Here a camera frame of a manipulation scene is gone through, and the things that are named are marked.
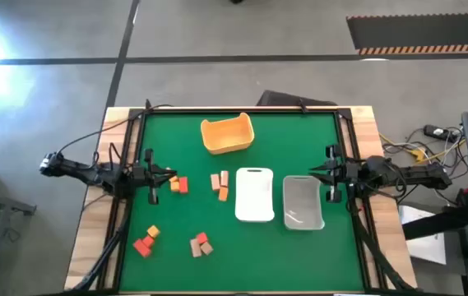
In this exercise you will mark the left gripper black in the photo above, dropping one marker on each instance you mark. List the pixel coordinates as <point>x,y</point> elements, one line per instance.
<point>151,193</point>

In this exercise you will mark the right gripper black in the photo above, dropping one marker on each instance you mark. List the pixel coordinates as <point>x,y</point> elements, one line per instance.
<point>333,195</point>

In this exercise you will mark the yellow wooden block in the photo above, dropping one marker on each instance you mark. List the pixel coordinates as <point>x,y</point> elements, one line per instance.
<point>173,178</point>

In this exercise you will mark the red wooden block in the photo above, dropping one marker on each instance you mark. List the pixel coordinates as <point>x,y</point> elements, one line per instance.
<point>202,238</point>
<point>183,185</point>
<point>141,249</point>

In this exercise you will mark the yellow wooden cube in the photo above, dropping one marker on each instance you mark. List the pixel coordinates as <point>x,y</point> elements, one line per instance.
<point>153,231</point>

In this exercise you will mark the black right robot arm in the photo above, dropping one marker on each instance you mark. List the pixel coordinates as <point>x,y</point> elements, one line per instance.
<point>414,174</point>

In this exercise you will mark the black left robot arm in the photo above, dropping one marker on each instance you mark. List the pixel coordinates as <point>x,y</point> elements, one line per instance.
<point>81,172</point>

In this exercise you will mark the orange wooden block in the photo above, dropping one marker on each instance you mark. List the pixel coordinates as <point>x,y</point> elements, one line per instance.
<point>174,187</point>
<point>223,194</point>

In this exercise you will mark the grey plastic bin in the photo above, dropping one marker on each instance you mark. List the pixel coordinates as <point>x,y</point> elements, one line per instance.
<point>302,203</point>

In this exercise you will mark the red wooden cube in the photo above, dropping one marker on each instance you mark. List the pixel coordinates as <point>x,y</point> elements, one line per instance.
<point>148,241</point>

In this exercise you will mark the orange plastic bin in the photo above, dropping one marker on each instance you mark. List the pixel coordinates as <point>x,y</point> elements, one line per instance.
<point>227,135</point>

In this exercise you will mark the white plastic bin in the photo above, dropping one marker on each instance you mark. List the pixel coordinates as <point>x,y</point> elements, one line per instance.
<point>254,197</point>

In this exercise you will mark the black power strip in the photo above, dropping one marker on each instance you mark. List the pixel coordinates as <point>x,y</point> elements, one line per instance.
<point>436,131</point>

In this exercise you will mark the white paper sheet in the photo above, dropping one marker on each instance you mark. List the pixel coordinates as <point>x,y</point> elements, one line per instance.
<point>427,242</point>

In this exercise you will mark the black hazard-striped floor mat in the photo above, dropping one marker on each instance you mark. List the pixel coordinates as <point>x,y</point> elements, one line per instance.
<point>423,33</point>

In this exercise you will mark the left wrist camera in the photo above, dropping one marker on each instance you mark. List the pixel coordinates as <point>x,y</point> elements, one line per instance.
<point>139,176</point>

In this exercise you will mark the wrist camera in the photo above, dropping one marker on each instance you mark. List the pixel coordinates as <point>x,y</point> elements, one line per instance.
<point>350,173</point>
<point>139,176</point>

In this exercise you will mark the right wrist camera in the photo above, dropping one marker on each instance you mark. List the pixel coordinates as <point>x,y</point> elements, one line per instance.
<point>350,173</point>

